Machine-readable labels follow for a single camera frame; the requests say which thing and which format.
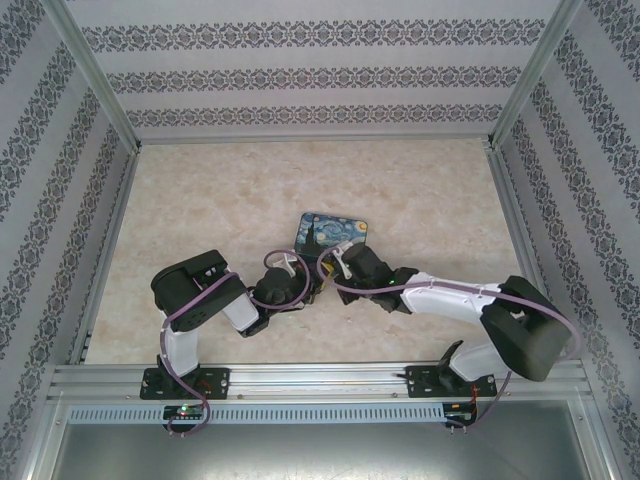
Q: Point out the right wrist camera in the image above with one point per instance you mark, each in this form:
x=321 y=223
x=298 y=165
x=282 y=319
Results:
x=342 y=265

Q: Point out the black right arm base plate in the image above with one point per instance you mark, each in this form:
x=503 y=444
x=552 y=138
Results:
x=420 y=382

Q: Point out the small circuit board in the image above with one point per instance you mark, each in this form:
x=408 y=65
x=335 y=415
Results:
x=460 y=415
x=182 y=412

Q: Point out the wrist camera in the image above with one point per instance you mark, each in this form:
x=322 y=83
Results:
x=342 y=265
x=286 y=262

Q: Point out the aluminium frame post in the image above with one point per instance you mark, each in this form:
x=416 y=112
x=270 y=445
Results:
x=95 y=75
x=537 y=70

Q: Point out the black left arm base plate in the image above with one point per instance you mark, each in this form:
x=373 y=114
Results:
x=217 y=382

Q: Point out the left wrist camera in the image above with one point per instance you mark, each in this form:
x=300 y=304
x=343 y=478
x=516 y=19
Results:
x=286 y=262

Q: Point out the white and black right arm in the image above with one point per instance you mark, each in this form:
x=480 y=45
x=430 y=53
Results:
x=450 y=300

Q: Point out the starry night painted tin box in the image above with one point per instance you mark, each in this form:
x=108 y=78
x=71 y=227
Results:
x=330 y=230

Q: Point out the grey metal panel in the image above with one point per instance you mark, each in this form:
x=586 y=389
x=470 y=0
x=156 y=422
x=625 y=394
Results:
x=320 y=455

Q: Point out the aluminium mounting rail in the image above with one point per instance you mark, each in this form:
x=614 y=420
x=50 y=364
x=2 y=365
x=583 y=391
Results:
x=320 y=380

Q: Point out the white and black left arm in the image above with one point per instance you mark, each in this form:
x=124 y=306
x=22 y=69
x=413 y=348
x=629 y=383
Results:
x=180 y=350

